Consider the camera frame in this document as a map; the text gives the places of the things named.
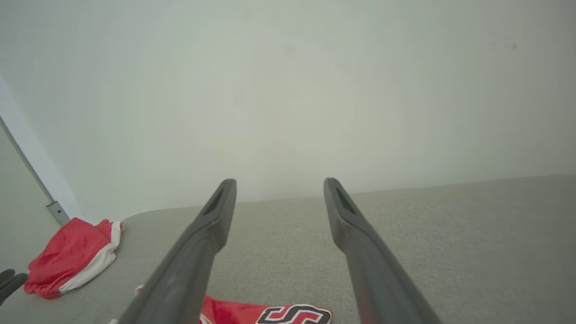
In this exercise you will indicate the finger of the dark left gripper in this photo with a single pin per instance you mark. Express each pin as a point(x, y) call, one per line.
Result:
point(6, 275)
point(13, 288)

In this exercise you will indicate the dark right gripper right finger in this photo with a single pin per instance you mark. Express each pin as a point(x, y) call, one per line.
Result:
point(378, 279)

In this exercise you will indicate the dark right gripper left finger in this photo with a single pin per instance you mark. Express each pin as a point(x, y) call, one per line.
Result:
point(193, 270)

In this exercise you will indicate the red basketball jersey white trim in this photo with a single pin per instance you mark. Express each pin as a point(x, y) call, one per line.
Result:
point(234, 312)

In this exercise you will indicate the red shorts white band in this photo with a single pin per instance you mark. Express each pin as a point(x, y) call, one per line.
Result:
point(67, 256)

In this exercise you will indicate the grey metal pole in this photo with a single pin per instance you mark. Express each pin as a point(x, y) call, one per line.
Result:
point(27, 164)

